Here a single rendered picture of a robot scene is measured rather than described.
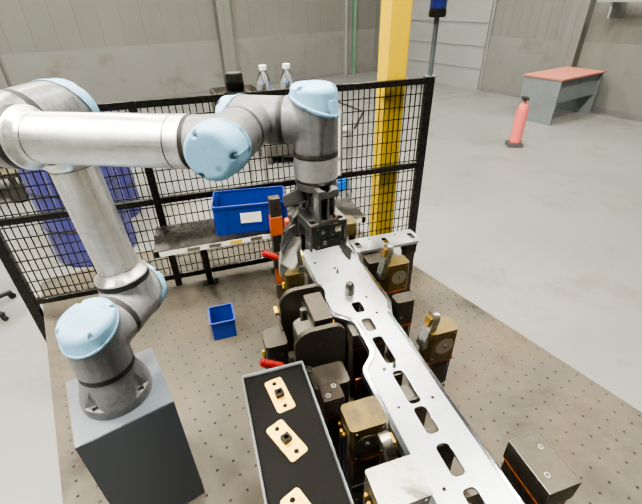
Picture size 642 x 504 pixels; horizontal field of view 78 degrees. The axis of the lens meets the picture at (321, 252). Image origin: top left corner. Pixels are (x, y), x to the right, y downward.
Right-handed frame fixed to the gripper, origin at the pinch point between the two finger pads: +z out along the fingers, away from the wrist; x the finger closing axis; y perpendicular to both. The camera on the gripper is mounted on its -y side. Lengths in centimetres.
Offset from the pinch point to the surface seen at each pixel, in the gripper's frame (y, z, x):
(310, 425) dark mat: 18.0, 23.3, -9.2
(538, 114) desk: -423, 126, 582
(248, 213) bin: -84, 28, 5
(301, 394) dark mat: 10.7, 23.3, -8.2
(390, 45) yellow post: -99, -29, 77
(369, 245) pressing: -57, 39, 47
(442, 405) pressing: 16.4, 39.3, 26.2
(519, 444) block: 33, 36, 33
